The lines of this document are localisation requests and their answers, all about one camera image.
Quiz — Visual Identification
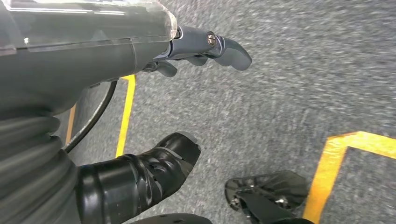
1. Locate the yellow floor tape line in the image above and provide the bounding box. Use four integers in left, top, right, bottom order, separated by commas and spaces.
64, 103, 78, 146
115, 74, 137, 159

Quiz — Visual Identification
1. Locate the black robot foot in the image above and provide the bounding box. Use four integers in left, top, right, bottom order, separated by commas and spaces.
224, 170, 315, 224

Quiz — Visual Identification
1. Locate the yellow floor tape square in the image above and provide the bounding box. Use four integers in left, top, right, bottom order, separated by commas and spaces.
302, 131, 396, 224

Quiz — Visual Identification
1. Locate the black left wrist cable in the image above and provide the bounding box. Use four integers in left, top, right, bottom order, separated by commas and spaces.
63, 79, 120, 154

